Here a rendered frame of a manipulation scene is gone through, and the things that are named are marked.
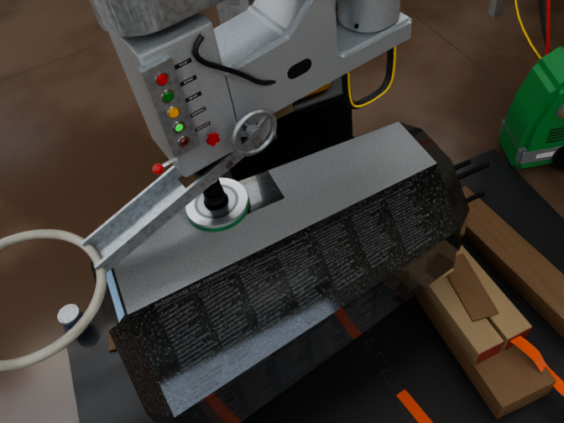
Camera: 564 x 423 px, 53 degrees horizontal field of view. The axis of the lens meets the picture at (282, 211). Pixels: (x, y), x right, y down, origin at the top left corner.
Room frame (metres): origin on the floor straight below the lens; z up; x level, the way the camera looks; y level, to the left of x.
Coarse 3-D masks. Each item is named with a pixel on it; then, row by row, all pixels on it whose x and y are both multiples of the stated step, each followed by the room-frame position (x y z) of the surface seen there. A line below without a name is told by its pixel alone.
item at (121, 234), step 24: (216, 168) 1.22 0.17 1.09; (144, 192) 1.23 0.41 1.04; (168, 192) 1.23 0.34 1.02; (192, 192) 1.18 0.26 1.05; (120, 216) 1.19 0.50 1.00; (144, 216) 1.18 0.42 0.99; (168, 216) 1.14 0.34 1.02; (96, 240) 1.14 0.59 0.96; (120, 240) 1.12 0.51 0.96; (144, 240) 1.10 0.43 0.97; (96, 264) 1.03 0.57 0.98
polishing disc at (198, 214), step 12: (228, 180) 1.35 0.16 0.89; (228, 192) 1.30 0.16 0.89; (240, 192) 1.29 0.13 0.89; (192, 204) 1.28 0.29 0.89; (228, 204) 1.24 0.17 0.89; (240, 204) 1.23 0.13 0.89; (192, 216) 1.22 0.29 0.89; (204, 216) 1.21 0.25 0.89; (216, 216) 1.20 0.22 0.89; (228, 216) 1.19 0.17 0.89; (240, 216) 1.19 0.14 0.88
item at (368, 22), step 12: (348, 0) 1.50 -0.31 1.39; (360, 0) 1.47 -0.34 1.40; (372, 0) 1.46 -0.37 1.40; (384, 0) 1.46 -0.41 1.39; (396, 0) 1.49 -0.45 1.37; (348, 12) 1.50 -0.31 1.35; (360, 12) 1.47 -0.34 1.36; (372, 12) 1.46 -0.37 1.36; (384, 12) 1.46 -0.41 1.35; (396, 12) 1.49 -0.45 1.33; (348, 24) 1.50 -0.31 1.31; (360, 24) 1.47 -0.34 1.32; (372, 24) 1.46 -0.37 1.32; (384, 24) 1.46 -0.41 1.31
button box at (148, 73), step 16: (160, 64) 1.13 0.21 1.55; (144, 80) 1.11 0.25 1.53; (176, 80) 1.14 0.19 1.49; (160, 96) 1.12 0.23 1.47; (176, 96) 1.13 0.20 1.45; (160, 112) 1.11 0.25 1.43; (160, 128) 1.13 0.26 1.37; (192, 128) 1.14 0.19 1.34; (176, 144) 1.11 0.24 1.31; (192, 144) 1.13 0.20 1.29
